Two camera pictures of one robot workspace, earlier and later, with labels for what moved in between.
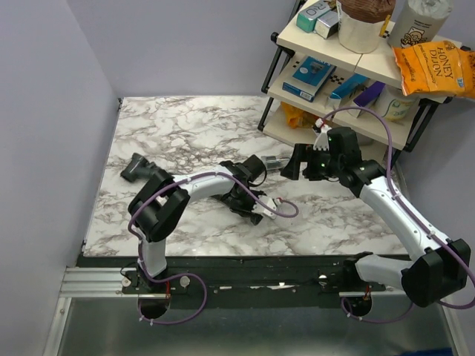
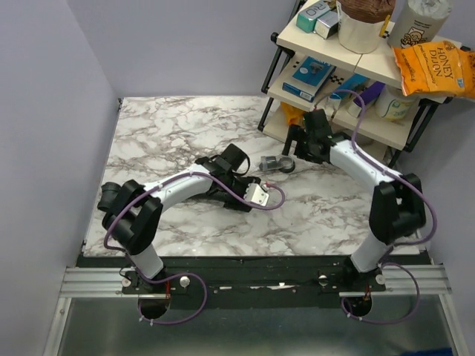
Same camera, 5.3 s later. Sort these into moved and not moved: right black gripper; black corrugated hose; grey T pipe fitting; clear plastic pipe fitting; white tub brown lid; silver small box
Moved: grey T pipe fitting; right black gripper
Not moved: silver small box; clear plastic pipe fitting; black corrugated hose; white tub brown lid
